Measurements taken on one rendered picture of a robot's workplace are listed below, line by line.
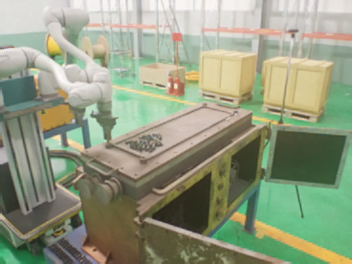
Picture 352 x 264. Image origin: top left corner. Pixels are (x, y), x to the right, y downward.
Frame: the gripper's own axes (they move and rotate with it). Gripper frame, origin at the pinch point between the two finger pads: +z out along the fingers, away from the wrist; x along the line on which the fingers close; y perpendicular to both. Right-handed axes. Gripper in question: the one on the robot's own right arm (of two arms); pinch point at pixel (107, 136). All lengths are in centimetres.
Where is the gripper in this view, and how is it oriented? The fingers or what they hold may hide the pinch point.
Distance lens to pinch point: 175.4
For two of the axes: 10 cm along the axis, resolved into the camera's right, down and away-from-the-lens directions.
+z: 0.0, 9.2, 3.9
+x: -7.8, -2.4, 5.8
